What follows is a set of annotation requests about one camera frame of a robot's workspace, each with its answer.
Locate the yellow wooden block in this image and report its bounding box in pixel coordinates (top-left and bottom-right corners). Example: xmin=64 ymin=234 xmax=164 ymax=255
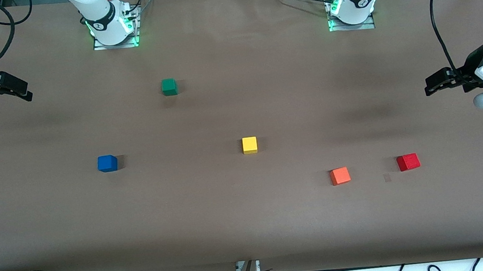
xmin=241 ymin=136 xmax=259 ymax=155

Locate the red wooden block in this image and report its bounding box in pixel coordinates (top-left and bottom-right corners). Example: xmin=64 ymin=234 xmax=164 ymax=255
xmin=396 ymin=152 xmax=421 ymax=172

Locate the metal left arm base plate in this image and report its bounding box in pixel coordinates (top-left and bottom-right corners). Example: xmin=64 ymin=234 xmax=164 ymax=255
xmin=325 ymin=0 xmax=375 ymax=33

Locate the blue wooden block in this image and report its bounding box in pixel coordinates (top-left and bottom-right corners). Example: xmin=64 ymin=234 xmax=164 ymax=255
xmin=96 ymin=154 xmax=119 ymax=173

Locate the green wooden block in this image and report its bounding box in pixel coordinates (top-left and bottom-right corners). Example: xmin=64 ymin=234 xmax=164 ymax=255
xmin=160 ymin=77 xmax=179 ymax=97

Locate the brown paper table cover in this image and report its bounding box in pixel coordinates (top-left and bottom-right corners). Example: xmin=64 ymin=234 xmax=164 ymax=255
xmin=0 ymin=0 xmax=483 ymax=271

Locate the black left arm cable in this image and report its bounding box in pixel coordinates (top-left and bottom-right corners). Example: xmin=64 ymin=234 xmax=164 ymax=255
xmin=429 ymin=0 xmax=481 ymax=84

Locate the orange wooden block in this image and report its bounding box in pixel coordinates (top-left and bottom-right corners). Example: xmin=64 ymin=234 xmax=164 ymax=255
xmin=329 ymin=167 xmax=352 ymax=187

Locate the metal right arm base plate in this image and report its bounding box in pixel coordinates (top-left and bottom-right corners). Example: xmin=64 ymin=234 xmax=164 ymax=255
xmin=89 ymin=5 xmax=142 ymax=52

